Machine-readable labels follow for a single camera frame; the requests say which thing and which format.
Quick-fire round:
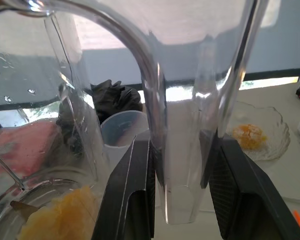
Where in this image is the glass bowl with orange pieces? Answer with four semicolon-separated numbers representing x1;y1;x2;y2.
224;101;291;162

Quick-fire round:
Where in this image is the red cloth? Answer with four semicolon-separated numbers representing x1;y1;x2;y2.
0;121;65;177

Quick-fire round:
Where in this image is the translucent plastic measuring cup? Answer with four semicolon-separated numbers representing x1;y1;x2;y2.
99;111;151;152

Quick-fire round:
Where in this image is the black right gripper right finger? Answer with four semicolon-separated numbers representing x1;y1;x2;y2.
199;129;300;240

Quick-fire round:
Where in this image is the clear plastic blender jug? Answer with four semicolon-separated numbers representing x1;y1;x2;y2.
0;0;266;240

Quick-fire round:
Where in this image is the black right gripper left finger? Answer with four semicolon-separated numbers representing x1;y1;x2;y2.
91;138;157;240

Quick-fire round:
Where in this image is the black crumpled glove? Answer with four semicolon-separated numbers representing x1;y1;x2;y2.
89;79;144;123

